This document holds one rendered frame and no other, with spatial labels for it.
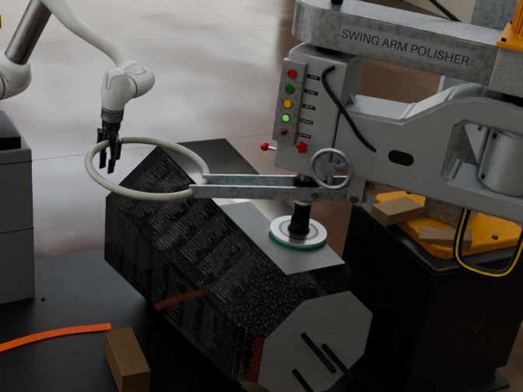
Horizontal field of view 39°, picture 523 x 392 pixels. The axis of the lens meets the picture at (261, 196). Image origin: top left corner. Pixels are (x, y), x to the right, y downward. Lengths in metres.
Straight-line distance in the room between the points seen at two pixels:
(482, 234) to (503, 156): 0.85
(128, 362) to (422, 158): 1.51
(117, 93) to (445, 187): 1.30
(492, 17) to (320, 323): 1.27
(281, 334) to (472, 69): 1.07
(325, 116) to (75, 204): 2.42
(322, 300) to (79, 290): 1.57
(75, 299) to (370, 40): 2.06
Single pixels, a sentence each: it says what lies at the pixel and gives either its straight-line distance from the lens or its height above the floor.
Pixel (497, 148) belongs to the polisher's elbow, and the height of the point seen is 1.38.
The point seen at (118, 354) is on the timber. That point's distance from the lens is 3.22.
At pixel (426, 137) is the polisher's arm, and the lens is 2.38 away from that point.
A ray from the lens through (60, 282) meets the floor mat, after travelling 3.84.
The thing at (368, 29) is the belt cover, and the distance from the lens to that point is 2.32.
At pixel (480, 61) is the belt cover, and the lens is 2.28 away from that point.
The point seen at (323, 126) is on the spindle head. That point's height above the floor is 1.32.
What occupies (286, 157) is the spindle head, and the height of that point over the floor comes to 1.17.
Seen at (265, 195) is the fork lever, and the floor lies 0.98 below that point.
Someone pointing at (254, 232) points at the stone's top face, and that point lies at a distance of 2.75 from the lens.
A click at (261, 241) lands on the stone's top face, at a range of 2.70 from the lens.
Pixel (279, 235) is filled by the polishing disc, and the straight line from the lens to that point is 2.70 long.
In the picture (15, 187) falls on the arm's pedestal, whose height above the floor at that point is 0.62.
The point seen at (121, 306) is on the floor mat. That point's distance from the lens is 3.67.
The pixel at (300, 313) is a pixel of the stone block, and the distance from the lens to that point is 2.56.
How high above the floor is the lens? 2.21
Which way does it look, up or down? 27 degrees down
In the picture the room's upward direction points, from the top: 8 degrees clockwise
